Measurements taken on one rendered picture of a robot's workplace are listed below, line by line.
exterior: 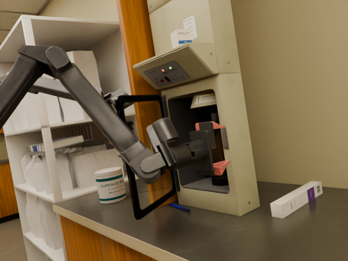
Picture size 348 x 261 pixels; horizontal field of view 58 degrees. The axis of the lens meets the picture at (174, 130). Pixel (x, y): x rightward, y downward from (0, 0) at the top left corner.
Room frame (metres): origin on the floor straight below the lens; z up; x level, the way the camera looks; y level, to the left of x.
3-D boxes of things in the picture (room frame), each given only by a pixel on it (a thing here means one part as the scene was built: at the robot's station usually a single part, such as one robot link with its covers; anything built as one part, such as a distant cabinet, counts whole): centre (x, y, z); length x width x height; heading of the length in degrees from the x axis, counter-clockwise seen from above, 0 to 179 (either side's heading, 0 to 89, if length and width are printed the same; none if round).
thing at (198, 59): (1.10, -0.03, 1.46); 0.32 x 0.11 x 0.10; 38
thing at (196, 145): (0.80, -0.04, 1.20); 0.07 x 0.07 x 0.10; 38
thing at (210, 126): (0.84, -0.10, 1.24); 0.09 x 0.07 x 0.07; 128
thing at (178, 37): (1.04, -0.07, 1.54); 0.05 x 0.05 x 0.06; 23
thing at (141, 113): (1.11, 0.10, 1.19); 0.30 x 0.01 x 0.40; 155
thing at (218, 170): (0.84, -0.10, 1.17); 0.09 x 0.07 x 0.07; 128
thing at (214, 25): (1.21, -0.17, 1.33); 0.32 x 0.25 x 0.77; 38
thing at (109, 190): (1.50, 0.34, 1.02); 0.13 x 0.13 x 0.15
